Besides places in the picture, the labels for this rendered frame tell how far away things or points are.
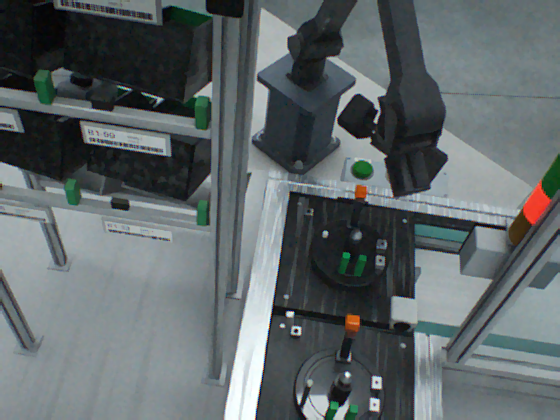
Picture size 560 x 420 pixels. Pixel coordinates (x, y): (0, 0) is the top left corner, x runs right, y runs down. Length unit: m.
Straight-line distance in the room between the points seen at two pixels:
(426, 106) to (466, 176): 0.61
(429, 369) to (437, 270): 0.22
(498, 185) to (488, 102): 1.57
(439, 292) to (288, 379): 0.35
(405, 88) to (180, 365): 0.60
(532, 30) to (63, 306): 2.86
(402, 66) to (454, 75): 2.23
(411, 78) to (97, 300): 0.68
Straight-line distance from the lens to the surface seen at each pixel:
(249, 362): 1.05
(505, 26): 3.53
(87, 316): 1.21
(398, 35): 0.91
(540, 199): 0.82
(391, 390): 1.05
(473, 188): 1.48
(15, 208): 0.82
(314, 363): 1.02
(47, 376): 1.17
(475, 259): 0.91
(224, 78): 0.57
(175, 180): 0.76
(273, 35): 1.72
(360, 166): 1.28
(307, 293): 1.10
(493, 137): 2.90
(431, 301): 1.21
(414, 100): 0.89
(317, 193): 1.24
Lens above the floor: 1.92
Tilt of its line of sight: 53 degrees down
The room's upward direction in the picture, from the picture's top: 9 degrees clockwise
